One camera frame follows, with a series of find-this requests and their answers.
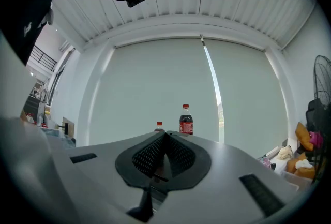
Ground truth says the white plush toy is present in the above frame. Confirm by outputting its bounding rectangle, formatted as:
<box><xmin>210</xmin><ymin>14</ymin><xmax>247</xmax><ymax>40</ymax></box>
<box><xmin>295</xmin><ymin>158</ymin><xmax>313</xmax><ymax>169</ymax></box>

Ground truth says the cream cloth bundle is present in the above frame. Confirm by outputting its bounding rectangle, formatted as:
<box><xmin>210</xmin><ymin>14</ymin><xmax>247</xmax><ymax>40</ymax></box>
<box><xmin>278</xmin><ymin>145</ymin><xmax>294</xmax><ymax>160</ymax></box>

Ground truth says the window with grey frame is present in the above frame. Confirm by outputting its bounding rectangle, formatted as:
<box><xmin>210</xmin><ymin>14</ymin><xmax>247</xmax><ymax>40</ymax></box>
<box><xmin>48</xmin><ymin>47</ymin><xmax>76</xmax><ymax>107</ymax></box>

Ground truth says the white window ledge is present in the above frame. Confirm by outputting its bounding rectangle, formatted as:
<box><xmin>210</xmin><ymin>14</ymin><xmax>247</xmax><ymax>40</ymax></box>
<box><xmin>257</xmin><ymin>139</ymin><xmax>298</xmax><ymax>174</ymax></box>

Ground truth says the narrow grey roller blind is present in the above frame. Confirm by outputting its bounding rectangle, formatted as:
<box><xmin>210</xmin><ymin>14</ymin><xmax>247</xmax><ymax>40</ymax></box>
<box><xmin>204</xmin><ymin>38</ymin><xmax>290</xmax><ymax>159</ymax></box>

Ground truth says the black pedestal fan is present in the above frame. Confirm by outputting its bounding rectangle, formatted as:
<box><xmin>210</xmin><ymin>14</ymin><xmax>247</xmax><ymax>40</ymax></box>
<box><xmin>312</xmin><ymin>54</ymin><xmax>331</xmax><ymax>182</ymax></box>

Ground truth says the black mezzanine railing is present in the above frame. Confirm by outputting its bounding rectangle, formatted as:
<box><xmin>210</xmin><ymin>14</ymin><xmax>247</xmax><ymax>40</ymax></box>
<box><xmin>29</xmin><ymin>44</ymin><xmax>58</xmax><ymax>71</ymax></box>

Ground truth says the brown cardboard sheet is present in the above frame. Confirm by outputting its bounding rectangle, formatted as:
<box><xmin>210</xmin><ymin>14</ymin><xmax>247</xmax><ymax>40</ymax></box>
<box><xmin>62</xmin><ymin>116</ymin><xmax>77</xmax><ymax>139</ymax></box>

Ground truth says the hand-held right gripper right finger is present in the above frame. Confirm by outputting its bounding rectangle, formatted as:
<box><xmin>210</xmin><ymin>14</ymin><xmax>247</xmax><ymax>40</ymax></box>
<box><xmin>167</xmin><ymin>130</ymin><xmax>297</xmax><ymax>218</ymax></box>

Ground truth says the pink star toy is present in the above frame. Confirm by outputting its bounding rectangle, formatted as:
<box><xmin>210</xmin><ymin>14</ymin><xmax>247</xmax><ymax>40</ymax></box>
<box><xmin>309</xmin><ymin>131</ymin><xmax>324</xmax><ymax>150</ymax></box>

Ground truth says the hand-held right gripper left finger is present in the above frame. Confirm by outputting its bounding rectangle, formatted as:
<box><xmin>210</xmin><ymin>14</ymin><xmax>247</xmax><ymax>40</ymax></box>
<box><xmin>66</xmin><ymin>130</ymin><xmax>167</xmax><ymax>222</ymax></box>

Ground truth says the clear plastic storage bin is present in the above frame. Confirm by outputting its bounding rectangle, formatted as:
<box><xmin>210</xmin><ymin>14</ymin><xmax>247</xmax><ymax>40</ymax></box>
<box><xmin>280</xmin><ymin>170</ymin><xmax>315</xmax><ymax>191</ymax></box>

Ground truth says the group of clear water jugs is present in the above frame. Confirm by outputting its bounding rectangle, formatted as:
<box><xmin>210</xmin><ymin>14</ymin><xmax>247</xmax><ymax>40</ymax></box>
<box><xmin>24</xmin><ymin>111</ymin><xmax>50</xmax><ymax>128</ymax></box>

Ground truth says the person's black shirt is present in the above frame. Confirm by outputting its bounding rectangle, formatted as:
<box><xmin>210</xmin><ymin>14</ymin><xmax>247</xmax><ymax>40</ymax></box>
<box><xmin>0</xmin><ymin>0</ymin><xmax>72</xmax><ymax>66</ymax></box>

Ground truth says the large cola bottle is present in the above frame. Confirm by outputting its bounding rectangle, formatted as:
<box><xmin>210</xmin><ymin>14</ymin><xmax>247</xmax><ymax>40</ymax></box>
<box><xmin>179</xmin><ymin>103</ymin><xmax>194</xmax><ymax>136</ymax></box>

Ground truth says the wide grey roller blind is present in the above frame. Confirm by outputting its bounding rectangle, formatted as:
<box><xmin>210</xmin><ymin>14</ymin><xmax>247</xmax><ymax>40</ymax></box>
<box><xmin>87</xmin><ymin>38</ymin><xmax>221</xmax><ymax>146</ymax></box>

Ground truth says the black cabinet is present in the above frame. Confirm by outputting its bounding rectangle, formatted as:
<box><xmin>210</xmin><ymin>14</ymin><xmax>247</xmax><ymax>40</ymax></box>
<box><xmin>23</xmin><ymin>96</ymin><xmax>39</xmax><ymax>117</ymax></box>

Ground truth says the black backpack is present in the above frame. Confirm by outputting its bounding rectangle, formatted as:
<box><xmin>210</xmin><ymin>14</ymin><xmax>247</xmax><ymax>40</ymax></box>
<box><xmin>306</xmin><ymin>98</ymin><xmax>327</xmax><ymax>133</ymax></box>

